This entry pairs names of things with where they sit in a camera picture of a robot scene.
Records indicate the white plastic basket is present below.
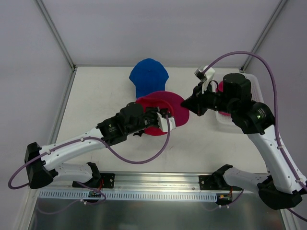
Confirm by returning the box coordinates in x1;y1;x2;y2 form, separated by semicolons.
215;73;264;133

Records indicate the right aluminium frame post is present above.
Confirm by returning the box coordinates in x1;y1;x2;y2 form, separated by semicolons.
239;0;288;74

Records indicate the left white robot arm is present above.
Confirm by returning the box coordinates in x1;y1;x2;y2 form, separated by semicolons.
24;103;176;189

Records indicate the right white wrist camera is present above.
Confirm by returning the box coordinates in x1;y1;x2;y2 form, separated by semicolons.
194;66;215;93

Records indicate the left aluminium frame post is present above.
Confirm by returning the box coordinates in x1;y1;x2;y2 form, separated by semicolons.
34;0;76;71

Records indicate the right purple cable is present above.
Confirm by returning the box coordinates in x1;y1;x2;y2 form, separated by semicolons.
203;50;307;222

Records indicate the white slotted cable duct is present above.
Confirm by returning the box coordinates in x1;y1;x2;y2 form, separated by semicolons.
38;190;218;202

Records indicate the aluminium frame post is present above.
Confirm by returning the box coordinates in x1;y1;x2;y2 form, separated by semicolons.
239;0;288;74
34;0;76;71

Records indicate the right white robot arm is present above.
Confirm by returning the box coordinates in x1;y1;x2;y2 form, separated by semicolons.
181;73;307;210

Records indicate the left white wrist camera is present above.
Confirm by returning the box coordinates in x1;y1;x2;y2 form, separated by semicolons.
157;113;177;133

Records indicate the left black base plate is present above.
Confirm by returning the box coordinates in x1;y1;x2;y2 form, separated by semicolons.
80;173;115;189

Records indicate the aluminium mounting rail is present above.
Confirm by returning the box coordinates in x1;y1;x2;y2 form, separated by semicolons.
52;171;269;191

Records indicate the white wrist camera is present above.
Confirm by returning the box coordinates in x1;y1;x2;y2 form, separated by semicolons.
194;66;215;93
157;113;177;133

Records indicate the pink cap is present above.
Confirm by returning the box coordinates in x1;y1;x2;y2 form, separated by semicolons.
215;81;231;117
136;91;189;136

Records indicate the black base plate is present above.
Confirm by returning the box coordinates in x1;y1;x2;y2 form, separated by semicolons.
198;175;222;190
80;173;115;189

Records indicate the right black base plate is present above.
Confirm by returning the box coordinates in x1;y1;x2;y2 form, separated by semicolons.
198;175;222;190

